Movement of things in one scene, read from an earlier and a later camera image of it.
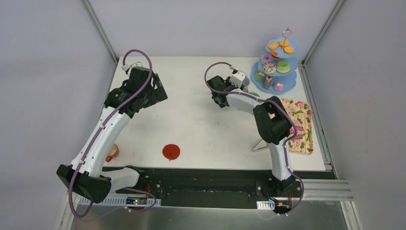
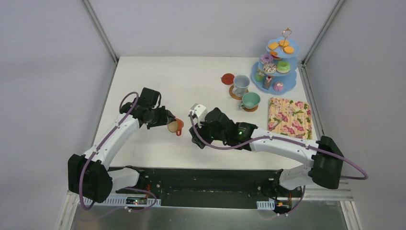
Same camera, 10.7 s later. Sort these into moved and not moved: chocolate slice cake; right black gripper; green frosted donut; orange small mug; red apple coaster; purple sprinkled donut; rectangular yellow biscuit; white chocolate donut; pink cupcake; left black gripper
Moved: red apple coaster; orange small mug; left black gripper; right black gripper
Not moved: chocolate slice cake; green frosted donut; purple sprinkled donut; rectangular yellow biscuit; pink cupcake; white chocolate donut
